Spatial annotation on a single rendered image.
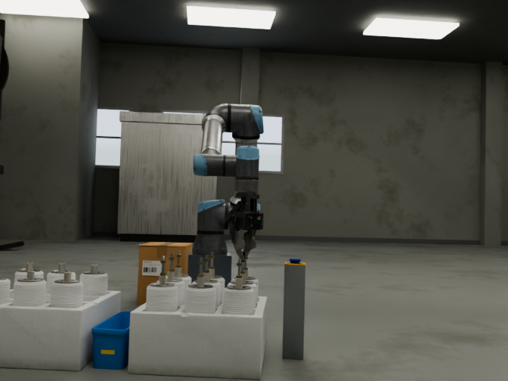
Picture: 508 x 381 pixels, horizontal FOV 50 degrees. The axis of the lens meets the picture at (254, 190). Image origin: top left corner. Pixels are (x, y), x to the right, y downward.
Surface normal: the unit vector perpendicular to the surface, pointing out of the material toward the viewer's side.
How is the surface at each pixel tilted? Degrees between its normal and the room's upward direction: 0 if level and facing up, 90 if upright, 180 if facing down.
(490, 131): 90
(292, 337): 90
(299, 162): 90
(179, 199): 90
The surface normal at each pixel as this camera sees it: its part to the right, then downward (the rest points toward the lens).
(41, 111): 0.10, -0.04
